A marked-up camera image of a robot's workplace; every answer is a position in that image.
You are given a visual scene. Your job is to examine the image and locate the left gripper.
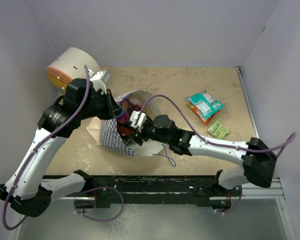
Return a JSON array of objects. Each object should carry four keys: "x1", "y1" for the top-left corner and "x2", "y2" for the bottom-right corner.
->
[{"x1": 79, "y1": 89, "x2": 125, "y2": 121}]

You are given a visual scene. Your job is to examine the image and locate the purple snack packet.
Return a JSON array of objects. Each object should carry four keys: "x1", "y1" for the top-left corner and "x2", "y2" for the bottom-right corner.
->
[{"x1": 117, "y1": 98, "x2": 141, "y2": 125}]

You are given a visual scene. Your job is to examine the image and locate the checkered paper bag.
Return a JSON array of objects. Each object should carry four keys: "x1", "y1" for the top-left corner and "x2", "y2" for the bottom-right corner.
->
[{"x1": 86, "y1": 90, "x2": 177, "y2": 167}]

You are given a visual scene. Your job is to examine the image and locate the orange snack packet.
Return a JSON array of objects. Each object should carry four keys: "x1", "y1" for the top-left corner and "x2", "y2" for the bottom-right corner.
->
[{"x1": 186, "y1": 103, "x2": 215, "y2": 125}]

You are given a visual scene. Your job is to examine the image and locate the teal snack packet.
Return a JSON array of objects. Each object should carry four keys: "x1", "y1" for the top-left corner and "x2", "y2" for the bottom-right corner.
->
[{"x1": 186, "y1": 90, "x2": 224, "y2": 118}]

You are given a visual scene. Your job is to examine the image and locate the green snack packet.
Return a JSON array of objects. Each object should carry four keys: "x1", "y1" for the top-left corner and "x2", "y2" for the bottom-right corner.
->
[{"x1": 207, "y1": 120, "x2": 230, "y2": 140}]

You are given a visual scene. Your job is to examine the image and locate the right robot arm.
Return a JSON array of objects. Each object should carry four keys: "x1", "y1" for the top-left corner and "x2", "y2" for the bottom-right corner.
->
[{"x1": 130, "y1": 112, "x2": 277, "y2": 196}]

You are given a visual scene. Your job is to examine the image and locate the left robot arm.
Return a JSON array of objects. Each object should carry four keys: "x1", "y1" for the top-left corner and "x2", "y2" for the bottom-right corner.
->
[{"x1": 0, "y1": 77, "x2": 123, "y2": 218}]

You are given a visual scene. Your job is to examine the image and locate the red chips bag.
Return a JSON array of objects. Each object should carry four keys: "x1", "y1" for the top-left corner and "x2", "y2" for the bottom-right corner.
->
[{"x1": 117, "y1": 124, "x2": 136, "y2": 138}]

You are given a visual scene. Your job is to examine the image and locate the white cylindrical container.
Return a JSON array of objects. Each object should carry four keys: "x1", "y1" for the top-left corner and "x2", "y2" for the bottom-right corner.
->
[{"x1": 46, "y1": 47, "x2": 101, "y2": 91}]

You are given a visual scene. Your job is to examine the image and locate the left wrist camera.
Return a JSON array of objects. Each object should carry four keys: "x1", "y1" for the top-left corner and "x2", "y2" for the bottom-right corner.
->
[{"x1": 88, "y1": 69, "x2": 110, "y2": 93}]

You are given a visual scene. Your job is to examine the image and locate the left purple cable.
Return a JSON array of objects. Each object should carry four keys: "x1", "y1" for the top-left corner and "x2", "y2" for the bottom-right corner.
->
[{"x1": 1, "y1": 64, "x2": 91, "y2": 231}]

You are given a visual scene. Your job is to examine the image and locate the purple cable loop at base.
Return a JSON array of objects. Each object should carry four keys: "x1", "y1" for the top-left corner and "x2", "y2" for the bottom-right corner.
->
[{"x1": 73, "y1": 186, "x2": 125, "y2": 223}]

